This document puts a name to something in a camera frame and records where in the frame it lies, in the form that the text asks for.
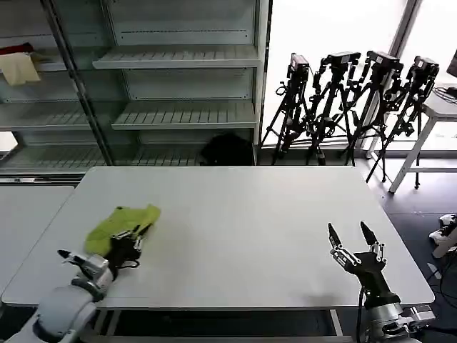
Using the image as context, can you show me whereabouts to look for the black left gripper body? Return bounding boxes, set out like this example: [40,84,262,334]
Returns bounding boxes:
[106,236,141,279]

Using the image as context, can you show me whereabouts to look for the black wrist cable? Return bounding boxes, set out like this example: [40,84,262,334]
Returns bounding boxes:
[357,284,369,343]
[114,259,142,271]

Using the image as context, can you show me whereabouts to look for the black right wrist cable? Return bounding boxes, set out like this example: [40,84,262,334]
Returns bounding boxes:
[357,284,369,343]

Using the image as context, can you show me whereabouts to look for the green t-shirt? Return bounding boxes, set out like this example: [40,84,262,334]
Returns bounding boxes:
[84,204,161,255]

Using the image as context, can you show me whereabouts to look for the grey glass-door shelf rack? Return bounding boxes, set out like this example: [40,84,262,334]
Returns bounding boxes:
[0,0,115,179]

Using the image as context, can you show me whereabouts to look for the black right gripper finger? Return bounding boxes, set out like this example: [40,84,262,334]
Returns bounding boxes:
[327,222,360,270]
[359,221,388,265]

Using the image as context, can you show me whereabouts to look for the black monitor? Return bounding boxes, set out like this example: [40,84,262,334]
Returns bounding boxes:
[446,48,457,78]

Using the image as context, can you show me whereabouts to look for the black bag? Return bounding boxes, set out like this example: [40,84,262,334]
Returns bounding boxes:
[199,134,255,166]

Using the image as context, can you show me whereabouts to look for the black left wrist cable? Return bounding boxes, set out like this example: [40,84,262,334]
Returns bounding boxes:
[114,259,142,271]

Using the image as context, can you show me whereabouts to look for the black floor cable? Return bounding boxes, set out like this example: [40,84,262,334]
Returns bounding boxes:
[426,262,457,297]

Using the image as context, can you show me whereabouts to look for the black tripod with camera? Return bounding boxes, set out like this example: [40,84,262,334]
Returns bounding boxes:
[306,51,362,167]
[342,51,405,184]
[258,53,312,166]
[366,55,441,190]

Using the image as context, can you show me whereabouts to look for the black desk cables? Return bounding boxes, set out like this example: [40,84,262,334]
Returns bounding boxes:
[431,85,457,101]

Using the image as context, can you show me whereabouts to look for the white desk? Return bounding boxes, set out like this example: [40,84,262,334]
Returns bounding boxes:
[366,84,457,194]

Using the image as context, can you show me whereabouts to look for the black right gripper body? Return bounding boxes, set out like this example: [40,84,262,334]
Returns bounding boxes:
[351,251,401,307]

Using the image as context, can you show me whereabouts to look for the white slatted shelf unit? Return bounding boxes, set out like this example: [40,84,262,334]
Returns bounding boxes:
[92,0,272,167]

